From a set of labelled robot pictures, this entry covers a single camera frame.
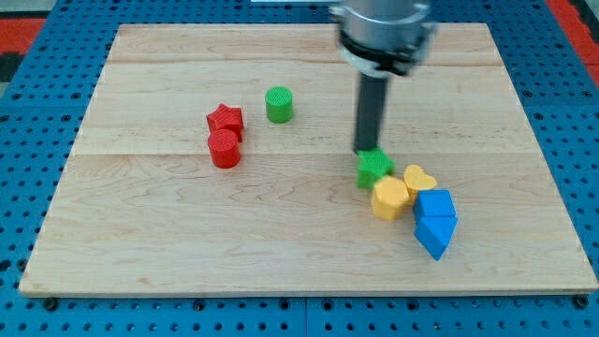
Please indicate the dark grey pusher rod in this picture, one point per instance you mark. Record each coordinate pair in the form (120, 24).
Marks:
(372, 93)

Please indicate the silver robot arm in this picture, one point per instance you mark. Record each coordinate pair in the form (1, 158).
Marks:
(380, 38)

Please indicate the green star block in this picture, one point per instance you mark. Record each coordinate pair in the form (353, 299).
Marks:
(373, 165)

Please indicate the red star block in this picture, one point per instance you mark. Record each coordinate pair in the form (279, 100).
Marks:
(226, 117)

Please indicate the green cylinder block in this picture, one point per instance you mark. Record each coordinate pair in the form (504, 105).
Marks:
(279, 104)

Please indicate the yellow heart block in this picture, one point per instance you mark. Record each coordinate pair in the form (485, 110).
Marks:
(416, 180)

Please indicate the yellow hexagon block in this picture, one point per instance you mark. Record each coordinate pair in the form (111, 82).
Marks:
(389, 198)

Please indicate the blue cube block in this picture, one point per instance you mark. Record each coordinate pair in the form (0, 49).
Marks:
(434, 203)

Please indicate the blue triangle block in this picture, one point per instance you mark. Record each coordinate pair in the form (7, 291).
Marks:
(435, 233)

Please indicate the red cylinder block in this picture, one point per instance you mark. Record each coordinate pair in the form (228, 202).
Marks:
(224, 148)

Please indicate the wooden board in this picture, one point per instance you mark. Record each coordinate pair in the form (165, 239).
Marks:
(142, 212)

